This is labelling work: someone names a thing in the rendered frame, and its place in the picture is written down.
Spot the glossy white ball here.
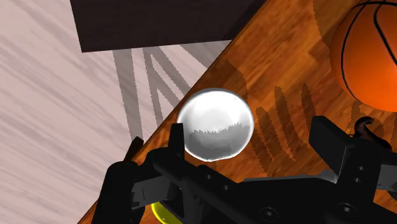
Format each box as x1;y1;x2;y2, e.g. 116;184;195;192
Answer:
176;88;255;162

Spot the wooden table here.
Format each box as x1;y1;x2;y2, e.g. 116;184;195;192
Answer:
77;0;397;224

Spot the dark brown curved object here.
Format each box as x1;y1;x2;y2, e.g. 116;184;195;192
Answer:
352;116;393;151

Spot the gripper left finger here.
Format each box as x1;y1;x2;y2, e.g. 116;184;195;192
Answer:
132;122;249;224

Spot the yellow round object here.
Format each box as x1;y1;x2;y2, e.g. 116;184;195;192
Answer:
150;200;185;224

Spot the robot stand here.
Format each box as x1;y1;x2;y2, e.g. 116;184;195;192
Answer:
69;0;268;53

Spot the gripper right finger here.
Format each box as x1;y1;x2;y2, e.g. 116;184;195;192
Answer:
308;115;397;206

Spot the orange basketball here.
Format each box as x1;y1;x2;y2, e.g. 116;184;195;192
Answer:
329;0;397;113

